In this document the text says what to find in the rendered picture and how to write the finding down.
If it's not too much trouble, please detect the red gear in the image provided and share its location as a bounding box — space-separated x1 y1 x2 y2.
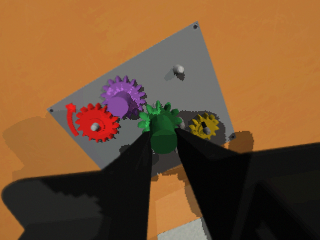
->
75 103 119 143

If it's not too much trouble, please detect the purple gear with tall hub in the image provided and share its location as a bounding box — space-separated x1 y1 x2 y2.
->
100 75 146 119

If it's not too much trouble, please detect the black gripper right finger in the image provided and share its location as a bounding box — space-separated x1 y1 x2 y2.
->
174 128 320 240

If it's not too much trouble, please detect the red curved arrow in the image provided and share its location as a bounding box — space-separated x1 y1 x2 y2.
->
65 103 79 136

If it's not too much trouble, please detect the yellow gear with black stripe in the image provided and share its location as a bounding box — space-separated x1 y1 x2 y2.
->
189 113 219 140

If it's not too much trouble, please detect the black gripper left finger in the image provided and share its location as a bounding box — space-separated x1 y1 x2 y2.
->
1 131 152 240

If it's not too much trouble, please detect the green gear with tall cylindrical handle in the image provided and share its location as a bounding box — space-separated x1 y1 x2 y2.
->
138 100 182 154

